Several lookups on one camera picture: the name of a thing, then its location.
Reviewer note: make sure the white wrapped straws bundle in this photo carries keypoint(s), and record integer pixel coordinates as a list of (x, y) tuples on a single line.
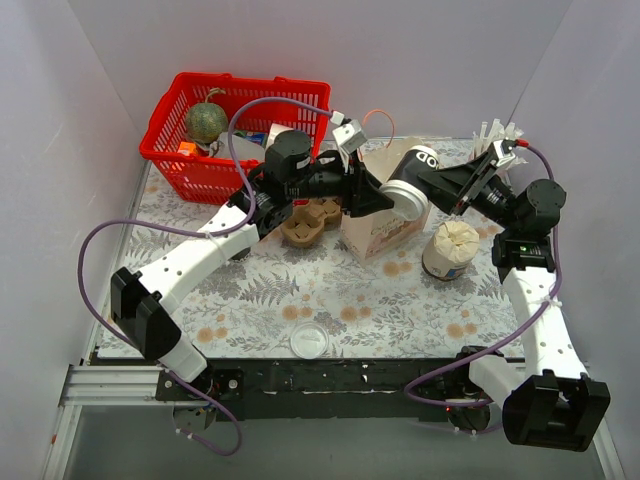
[(490, 133)]

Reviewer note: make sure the green round melon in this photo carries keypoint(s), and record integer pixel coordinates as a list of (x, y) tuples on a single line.
[(206, 121)]

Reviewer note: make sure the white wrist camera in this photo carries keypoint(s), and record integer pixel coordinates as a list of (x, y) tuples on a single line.
[(347, 133), (505, 154)]

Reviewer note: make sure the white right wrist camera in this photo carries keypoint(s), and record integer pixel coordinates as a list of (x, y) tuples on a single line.
[(505, 154)]

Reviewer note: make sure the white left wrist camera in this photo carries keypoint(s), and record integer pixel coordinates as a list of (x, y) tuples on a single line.
[(347, 133)]

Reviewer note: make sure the dark paper coffee cup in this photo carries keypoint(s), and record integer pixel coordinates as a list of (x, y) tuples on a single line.
[(416, 160)]

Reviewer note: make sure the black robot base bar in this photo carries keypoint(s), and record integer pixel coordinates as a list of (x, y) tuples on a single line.
[(255, 389)]

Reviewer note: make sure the white plastic coffee lid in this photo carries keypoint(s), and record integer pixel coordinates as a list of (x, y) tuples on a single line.
[(309, 341)]

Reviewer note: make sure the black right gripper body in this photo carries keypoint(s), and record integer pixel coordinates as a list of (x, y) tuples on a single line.
[(473, 177)]

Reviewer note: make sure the kraft paper bag orange handles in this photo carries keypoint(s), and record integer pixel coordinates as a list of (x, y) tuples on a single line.
[(372, 236)]

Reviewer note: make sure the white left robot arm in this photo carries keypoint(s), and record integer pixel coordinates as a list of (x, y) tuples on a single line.
[(142, 302)]

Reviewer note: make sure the red plastic shopping basket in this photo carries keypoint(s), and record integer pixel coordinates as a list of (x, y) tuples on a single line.
[(212, 180)]

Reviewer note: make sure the blue white can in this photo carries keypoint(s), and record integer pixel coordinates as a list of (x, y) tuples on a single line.
[(264, 139)]

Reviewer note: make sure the brown pulp cup carrier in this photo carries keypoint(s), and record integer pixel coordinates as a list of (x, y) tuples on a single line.
[(308, 222)]

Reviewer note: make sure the grey pouch package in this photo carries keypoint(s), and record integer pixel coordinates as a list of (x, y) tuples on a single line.
[(245, 150)]

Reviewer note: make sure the orange small carton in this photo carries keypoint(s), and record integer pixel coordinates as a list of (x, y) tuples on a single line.
[(188, 149)]

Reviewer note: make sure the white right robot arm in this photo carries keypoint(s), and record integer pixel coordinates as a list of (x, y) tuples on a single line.
[(534, 375)]

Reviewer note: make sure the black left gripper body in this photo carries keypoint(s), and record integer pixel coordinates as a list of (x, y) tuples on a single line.
[(354, 185)]

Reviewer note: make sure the floral patterned table mat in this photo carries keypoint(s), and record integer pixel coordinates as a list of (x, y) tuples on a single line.
[(388, 308)]

